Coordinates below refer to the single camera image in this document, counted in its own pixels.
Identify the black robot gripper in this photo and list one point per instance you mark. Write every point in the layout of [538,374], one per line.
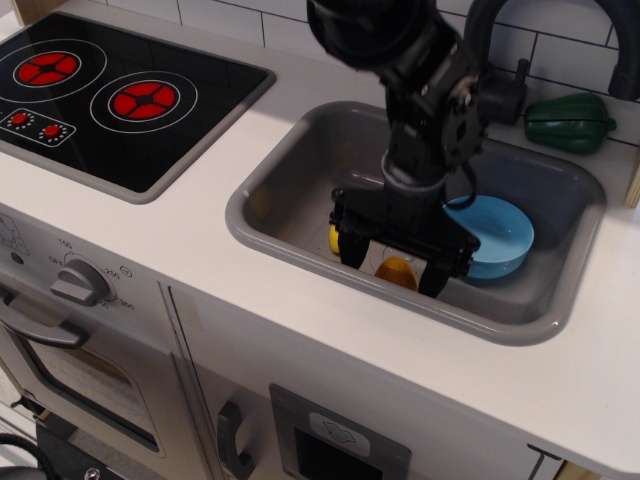
[408,219]

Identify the yellow toy corn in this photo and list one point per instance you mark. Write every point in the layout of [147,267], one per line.
[398,271]

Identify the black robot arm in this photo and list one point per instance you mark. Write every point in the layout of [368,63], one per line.
[430,82]

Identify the light blue plastic bowl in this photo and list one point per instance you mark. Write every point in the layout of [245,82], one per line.
[505,233]

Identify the grey toy sink basin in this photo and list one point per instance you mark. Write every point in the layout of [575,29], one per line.
[282,209]

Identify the yellow toy banana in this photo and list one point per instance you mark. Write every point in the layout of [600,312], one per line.
[334,239]

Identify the dark grey toy faucet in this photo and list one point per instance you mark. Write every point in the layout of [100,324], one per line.
[501,100]

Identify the grey dispenser panel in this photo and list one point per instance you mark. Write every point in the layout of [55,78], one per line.
[316,443]

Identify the green toy bell pepper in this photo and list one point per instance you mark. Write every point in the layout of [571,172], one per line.
[577,123]

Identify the toy oven door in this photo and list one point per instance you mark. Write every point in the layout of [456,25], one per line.
[119,390]

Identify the black toy stovetop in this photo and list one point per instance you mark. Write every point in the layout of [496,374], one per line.
[123,113]

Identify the grey oven temperature knob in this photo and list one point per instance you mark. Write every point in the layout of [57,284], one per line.
[80,283]

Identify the grey cabinet door handle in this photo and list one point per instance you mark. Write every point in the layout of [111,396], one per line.
[236,463]

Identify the grey oven door handle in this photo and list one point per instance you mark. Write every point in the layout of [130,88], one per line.
[65,335]

